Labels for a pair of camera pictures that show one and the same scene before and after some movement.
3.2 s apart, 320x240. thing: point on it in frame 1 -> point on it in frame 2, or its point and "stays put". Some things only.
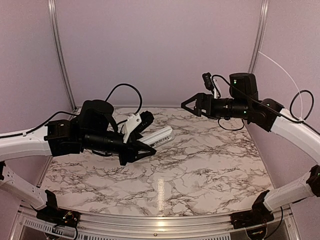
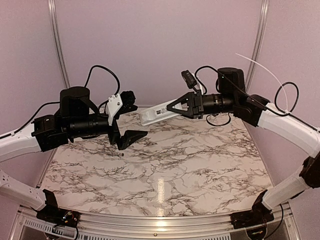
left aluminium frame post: [51, 6] stays put
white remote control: [155, 137] -> [155, 114]
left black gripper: [132, 148] -> [125, 140]
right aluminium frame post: [260, 34] stays put
